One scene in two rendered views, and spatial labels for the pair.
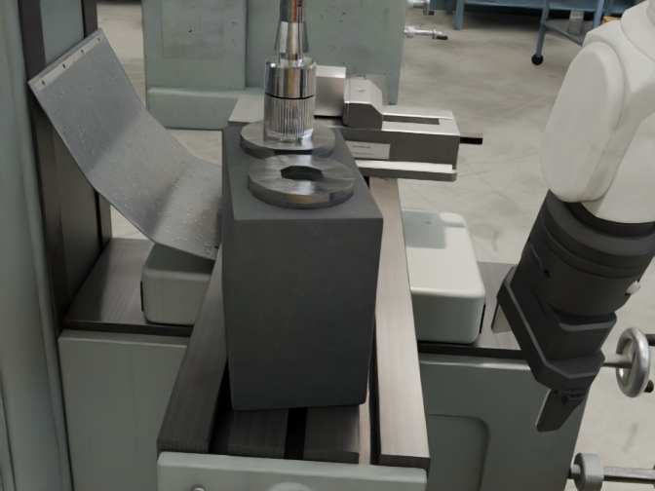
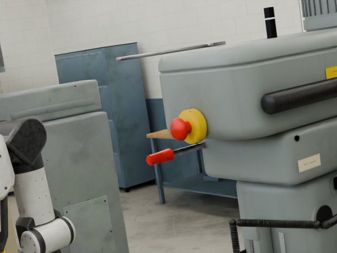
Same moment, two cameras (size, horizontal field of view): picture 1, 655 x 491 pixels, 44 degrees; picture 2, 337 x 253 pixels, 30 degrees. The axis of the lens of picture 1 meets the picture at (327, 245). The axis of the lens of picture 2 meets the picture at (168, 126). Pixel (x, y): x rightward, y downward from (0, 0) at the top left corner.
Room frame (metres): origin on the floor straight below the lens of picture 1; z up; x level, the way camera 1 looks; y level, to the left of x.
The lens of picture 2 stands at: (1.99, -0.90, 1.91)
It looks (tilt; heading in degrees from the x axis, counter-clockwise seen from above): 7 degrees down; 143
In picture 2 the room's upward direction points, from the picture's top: 8 degrees counter-clockwise
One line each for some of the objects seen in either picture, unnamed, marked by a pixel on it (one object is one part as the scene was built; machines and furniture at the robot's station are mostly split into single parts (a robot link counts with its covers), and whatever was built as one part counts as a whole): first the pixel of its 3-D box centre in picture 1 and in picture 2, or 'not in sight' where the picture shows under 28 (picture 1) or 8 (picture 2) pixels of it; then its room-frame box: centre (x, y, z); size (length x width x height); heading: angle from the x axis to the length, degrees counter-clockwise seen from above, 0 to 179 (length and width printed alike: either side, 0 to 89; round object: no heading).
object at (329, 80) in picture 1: (327, 90); not in sight; (1.21, 0.02, 1.03); 0.06 x 0.05 x 0.06; 0
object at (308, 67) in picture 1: (290, 65); not in sight; (0.73, 0.04, 1.19); 0.05 x 0.05 x 0.01
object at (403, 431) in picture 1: (320, 201); not in sight; (1.12, 0.01, 0.89); 1.24 x 0.23 x 0.08; 0
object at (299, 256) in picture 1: (290, 251); not in sight; (0.68, 0.03, 1.03); 0.22 x 0.12 x 0.20; 11
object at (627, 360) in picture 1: (610, 360); not in sight; (1.13, -0.48, 0.63); 0.16 x 0.12 x 0.12; 90
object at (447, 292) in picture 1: (316, 255); not in sight; (1.13, 0.02, 0.79); 0.50 x 0.35 x 0.12; 90
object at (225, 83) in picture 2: not in sight; (282, 77); (1.13, 0.03, 1.81); 0.47 x 0.26 x 0.16; 90
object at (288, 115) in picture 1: (288, 102); not in sight; (0.73, 0.04, 1.16); 0.05 x 0.05 x 0.06
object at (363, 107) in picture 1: (363, 102); not in sight; (1.21, -0.04, 1.02); 0.12 x 0.06 x 0.04; 0
